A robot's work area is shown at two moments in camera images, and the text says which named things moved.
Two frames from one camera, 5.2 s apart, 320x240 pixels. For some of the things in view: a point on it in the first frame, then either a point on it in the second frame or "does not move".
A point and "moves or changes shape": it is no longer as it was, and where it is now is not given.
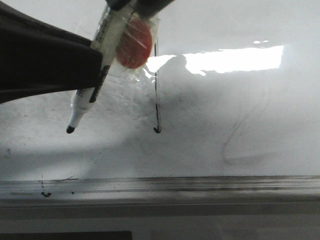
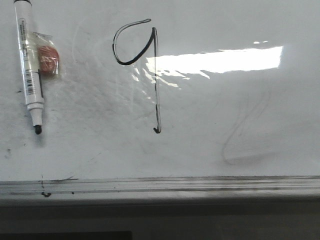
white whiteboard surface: [233, 89] does not move
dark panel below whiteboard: [66, 235] does not move
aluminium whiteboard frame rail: [256, 188] does not move
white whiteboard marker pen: [106, 38] -> [31, 76]
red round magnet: [134, 44] moves or changes shape
